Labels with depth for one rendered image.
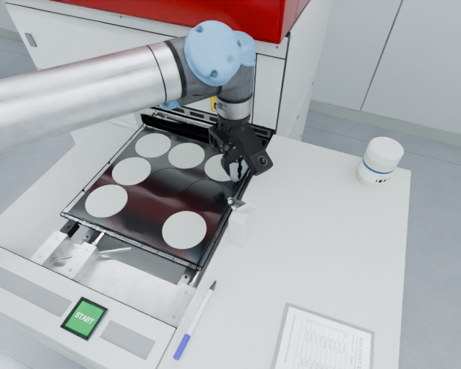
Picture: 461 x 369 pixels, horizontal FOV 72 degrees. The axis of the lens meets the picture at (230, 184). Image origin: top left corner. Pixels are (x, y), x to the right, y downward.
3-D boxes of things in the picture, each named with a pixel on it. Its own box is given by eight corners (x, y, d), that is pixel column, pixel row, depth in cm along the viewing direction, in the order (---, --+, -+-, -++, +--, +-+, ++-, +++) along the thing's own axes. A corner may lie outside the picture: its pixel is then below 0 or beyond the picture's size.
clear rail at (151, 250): (64, 212, 77) (61, 209, 76) (203, 268, 68) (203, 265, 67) (59, 217, 76) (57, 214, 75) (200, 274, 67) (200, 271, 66)
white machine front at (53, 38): (61, 103, 117) (1, -20, 87) (271, 165, 97) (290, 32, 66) (55, 107, 115) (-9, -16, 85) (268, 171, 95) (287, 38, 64)
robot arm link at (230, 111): (260, 95, 63) (227, 110, 60) (259, 114, 66) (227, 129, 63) (238, 78, 67) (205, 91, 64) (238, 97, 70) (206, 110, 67)
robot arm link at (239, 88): (200, 34, 56) (243, 23, 58) (204, 88, 64) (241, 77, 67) (222, 53, 51) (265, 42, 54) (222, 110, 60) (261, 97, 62)
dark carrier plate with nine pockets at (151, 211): (146, 127, 97) (145, 126, 96) (252, 158, 88) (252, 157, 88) (69, 213, 76) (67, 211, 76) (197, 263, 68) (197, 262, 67)
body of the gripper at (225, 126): (234, 135, 80) (234, 93, 71) (255, 154, 75) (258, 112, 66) (208, 146, 77) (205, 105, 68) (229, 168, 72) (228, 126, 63)
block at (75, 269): (88, 247, 72) (83, 241, 70) (101, 252, 71) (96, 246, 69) (64, 279, 67) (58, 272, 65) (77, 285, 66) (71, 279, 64)
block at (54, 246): (61, 236, 74) (55, 228, 72) (72, 241, 73) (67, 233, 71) (34, 265, 69) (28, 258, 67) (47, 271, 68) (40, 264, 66)
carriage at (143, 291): (63, 241, 76) (58, 234, 74) (199, 299, 67) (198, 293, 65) (38, 269, 71) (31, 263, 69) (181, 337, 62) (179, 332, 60)
